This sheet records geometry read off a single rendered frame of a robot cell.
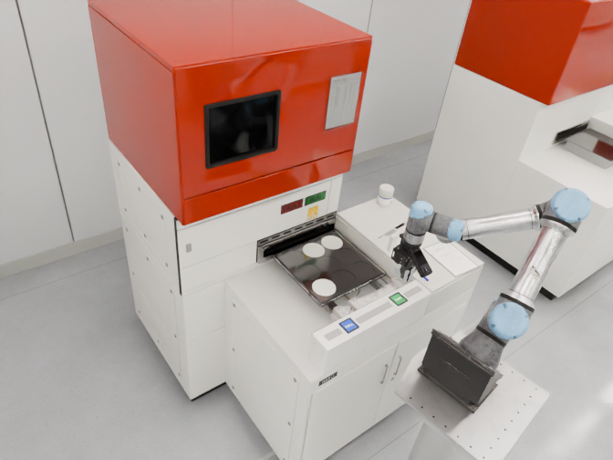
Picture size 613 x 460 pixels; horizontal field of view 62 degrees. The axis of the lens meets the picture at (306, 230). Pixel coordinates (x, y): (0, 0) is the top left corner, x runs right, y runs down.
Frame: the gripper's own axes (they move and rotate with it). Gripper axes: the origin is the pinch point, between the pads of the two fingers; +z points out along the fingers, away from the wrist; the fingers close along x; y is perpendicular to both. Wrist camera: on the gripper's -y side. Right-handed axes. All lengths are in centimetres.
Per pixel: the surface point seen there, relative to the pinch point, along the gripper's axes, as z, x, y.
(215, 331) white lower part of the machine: 55, 51, 59
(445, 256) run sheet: 9.3, -36.8, 8.3
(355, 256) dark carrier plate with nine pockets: 16.1, -7.2, 34.4
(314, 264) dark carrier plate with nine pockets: 15.9, 12.1, 40.0
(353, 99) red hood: -52, -9, 53
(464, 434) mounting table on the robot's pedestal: 24, 14, -50
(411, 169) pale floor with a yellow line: 106, -217, 173
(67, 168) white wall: 40, 70, 207
